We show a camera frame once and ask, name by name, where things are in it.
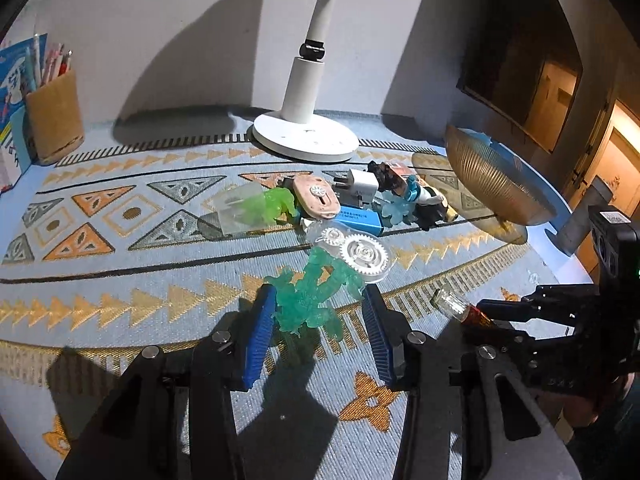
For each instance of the bunch of colourful pens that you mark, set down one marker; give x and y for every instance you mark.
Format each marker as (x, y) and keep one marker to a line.
(52, 60)

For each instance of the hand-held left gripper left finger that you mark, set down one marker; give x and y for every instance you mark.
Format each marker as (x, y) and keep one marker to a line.
(257, 335)

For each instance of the blue illustrated book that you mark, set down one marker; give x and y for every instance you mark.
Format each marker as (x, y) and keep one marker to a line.
(17, 75)

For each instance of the clear plastic box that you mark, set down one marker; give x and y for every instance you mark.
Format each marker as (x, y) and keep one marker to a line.
(232, 210)

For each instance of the black and white toy figure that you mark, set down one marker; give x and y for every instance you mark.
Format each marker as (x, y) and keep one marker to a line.
(435, 205)

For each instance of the ribbed glass bowl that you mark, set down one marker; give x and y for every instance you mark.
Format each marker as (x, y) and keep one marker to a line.
(495, 180)

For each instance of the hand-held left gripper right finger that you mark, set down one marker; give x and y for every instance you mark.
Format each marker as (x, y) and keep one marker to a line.
(382, 340)

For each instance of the blue rectangular box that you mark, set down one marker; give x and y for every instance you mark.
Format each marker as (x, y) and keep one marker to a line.
(360, 220)

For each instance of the patterned blue tablecloth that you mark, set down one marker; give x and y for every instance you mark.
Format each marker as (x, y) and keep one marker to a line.
(125, 270)

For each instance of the lime green translucent figure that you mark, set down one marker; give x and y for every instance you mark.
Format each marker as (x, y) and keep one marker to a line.
(275, 205)

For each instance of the light blue translucent figure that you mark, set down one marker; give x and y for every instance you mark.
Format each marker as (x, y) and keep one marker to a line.
(397, 210)

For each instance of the white charger plug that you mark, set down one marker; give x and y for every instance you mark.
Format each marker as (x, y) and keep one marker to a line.
(360, 185)

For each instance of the pink correction tape dispenser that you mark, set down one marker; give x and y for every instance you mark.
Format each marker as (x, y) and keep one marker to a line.
(315, 195)

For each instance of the teal translucent toy figure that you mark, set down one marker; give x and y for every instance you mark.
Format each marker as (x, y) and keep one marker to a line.
(310, 300)

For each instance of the cork pen holder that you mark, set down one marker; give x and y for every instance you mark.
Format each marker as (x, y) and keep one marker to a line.
(55, 120)

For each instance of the white desk lamp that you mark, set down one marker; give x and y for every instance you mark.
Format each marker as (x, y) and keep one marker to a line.
(305, 135)

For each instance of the pink small box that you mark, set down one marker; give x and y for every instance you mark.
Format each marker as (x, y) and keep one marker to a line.
(400, 170)

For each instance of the small clear-capped tube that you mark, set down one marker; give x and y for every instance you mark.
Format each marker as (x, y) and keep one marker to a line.
(450, 305)

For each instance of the grey cylindrical object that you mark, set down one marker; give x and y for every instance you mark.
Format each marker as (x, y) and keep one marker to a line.
(575, 225)

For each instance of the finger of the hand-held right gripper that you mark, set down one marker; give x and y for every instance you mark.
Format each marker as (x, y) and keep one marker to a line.
(510, 340)
(530, 307)

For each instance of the brown toy figure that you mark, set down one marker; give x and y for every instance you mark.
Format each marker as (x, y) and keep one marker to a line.
(382, 175)

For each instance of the wooden door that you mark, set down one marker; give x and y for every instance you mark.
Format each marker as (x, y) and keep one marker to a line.
(617, 160)

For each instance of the clear correction tape dispenser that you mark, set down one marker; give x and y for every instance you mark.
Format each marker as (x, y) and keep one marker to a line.
(362, 255)

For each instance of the person's right hand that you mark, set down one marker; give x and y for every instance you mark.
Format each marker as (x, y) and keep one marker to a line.
(585, 407)

